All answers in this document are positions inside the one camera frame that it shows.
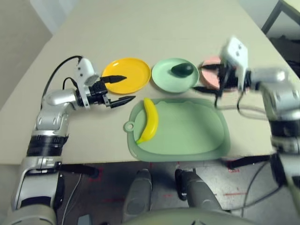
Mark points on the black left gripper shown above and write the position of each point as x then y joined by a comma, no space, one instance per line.
98,92

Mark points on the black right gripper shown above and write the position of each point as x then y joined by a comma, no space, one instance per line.
228,77

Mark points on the dark green toy avocado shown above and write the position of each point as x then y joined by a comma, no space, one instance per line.
182,69

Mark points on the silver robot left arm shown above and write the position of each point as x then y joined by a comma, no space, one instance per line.
56,98

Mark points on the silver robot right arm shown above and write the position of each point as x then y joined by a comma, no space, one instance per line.
279,98

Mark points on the pink plastic plate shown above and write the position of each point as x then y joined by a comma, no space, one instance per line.
211,77

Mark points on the yellow plastic plate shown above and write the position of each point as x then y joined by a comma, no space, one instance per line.
133,75

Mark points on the yellow toy banana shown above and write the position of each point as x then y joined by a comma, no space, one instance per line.
152,117

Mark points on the mint green plastic plate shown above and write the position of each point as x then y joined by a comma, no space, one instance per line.
164,77

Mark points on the green cutting board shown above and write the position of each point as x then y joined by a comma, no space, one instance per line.
187,131

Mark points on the red floor tape mark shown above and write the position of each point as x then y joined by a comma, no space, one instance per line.
234,170
97,174

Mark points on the cream side table black legs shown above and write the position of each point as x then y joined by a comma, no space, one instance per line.
272,16

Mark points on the black table foot bar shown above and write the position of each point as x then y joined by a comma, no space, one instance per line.
250,161
79,170

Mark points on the grey robot left leg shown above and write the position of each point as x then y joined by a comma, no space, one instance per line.
138,192

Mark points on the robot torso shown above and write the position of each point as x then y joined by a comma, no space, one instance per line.
187,218

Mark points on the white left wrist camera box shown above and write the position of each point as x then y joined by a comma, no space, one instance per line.
85,69

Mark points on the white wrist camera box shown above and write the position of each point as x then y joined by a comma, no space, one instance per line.
85,69
236,51

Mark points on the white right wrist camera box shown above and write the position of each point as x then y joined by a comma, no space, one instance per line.
236,51

